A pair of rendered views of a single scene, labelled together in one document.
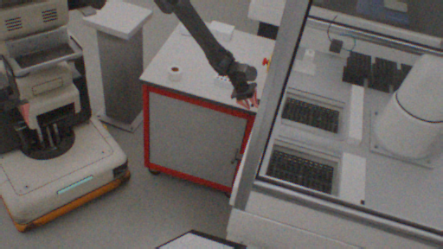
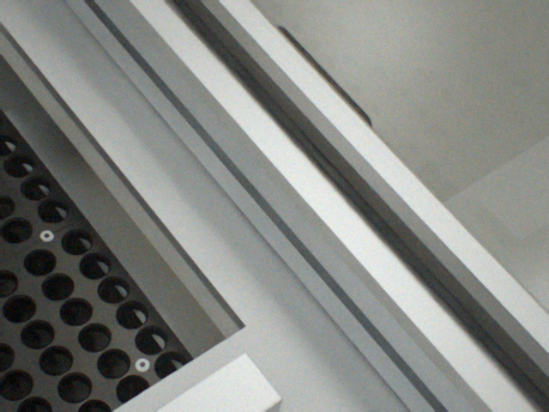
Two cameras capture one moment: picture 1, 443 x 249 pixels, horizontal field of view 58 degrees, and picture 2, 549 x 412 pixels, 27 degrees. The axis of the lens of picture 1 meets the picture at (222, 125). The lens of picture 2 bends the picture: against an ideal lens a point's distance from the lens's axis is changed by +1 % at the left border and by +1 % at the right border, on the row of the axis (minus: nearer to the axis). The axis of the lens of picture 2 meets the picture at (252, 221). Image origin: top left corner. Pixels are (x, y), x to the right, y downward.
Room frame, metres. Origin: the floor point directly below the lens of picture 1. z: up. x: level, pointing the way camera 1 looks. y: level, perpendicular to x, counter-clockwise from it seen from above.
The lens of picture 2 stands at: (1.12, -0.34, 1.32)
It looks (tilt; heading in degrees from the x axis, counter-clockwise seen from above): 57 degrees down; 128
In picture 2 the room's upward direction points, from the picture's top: 8 degrees clockwise
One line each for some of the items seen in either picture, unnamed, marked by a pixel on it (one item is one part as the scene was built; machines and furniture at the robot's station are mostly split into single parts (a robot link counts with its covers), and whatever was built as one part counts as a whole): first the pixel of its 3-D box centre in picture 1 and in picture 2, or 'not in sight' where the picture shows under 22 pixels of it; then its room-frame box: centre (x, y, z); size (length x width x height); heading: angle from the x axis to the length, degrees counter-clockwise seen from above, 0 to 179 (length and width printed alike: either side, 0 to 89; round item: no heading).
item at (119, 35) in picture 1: (122, 68); not in sight; (1.92, 0.68, 0.38); 0.30 x 0.30 x 0.76; 76
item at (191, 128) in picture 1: (209, 111); not in sight; (1.68, 0.09, 0.38); 0.62 x 0.58 x 0.76; 171
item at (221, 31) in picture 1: (221, 31); not in sight; (1.90, 0.10, 0.79); 0.13 x 0.09 x 0.05; 81
